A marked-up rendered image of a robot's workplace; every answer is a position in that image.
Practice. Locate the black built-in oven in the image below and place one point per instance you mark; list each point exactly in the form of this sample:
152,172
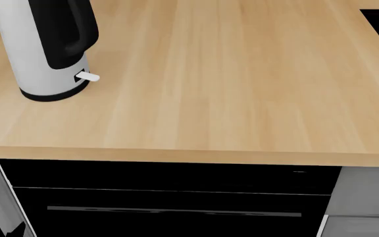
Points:
169,197

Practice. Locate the plain grey cabinet front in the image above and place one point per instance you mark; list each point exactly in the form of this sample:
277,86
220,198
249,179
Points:
364,202

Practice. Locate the white kettle switch lever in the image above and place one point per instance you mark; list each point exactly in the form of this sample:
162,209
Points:
89,76

